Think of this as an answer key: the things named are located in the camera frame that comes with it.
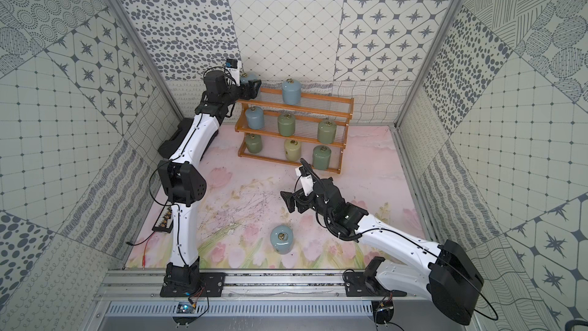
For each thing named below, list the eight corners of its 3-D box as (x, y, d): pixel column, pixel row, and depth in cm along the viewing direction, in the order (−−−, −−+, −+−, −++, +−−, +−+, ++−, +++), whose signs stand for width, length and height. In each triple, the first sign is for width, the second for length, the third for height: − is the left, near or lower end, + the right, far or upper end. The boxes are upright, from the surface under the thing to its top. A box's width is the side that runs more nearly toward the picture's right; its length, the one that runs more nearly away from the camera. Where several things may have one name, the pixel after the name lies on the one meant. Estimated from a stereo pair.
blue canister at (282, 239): (272, 254, 82) (269, 246, 75) (274, 232, 87) (271, 223, 80) (292, 254, 82) (291, 246, 75) (293, 232, 87) (292, 223, 80)
